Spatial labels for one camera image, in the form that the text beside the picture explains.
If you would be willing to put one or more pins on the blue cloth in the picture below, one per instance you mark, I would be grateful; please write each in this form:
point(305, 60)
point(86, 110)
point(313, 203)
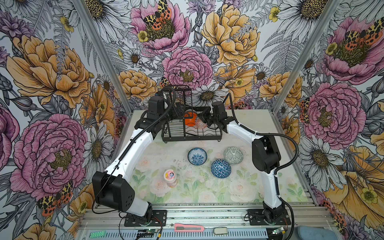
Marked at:
point(311, 233)

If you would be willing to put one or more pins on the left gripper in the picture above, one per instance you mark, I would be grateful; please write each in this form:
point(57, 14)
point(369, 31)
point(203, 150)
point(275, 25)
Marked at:
point(181, 111)

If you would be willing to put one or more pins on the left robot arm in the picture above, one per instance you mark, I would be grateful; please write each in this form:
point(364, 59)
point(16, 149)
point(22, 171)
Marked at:
point(112, 186)

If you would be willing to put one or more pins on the blue floral ceramic bowl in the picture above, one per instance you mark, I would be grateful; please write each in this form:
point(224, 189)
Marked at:
point(197, 156)

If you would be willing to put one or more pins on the pink lidded small jar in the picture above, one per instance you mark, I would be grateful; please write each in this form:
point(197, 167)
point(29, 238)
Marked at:
point(170, 178)

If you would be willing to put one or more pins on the green patterned ceramic bowl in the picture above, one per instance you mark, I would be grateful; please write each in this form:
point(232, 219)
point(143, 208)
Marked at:
point(233, 155)

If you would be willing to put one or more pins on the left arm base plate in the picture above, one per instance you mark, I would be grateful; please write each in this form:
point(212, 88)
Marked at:
point(155, 218)

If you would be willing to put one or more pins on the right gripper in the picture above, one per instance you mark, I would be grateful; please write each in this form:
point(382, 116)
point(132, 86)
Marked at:
point(202, 115)

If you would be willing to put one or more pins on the pink utility knife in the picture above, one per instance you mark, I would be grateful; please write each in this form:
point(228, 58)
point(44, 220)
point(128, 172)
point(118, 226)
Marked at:
point(183, 228)

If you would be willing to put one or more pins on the dark blue patterned bowl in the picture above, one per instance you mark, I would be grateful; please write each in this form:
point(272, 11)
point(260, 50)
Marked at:
point(221, 168)

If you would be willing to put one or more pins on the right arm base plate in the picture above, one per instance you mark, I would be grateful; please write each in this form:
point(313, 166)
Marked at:
point(256, 217)

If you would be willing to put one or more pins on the black wire dish rack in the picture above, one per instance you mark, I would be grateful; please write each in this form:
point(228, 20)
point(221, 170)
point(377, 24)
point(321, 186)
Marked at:
point(176, 130)

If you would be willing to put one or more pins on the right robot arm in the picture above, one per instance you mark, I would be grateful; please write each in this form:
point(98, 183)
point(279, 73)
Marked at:
point(266, 156)

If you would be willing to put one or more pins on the orange patterned ceramic bowl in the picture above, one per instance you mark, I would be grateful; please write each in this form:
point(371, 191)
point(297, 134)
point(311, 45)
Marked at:
point(199, 124)

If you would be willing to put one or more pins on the orange plastic bowl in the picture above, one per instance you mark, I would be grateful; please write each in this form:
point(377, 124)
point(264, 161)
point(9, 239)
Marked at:
point(190, 118)

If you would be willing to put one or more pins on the grey oval object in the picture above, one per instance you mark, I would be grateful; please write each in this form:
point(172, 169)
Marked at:
point(220, 231)

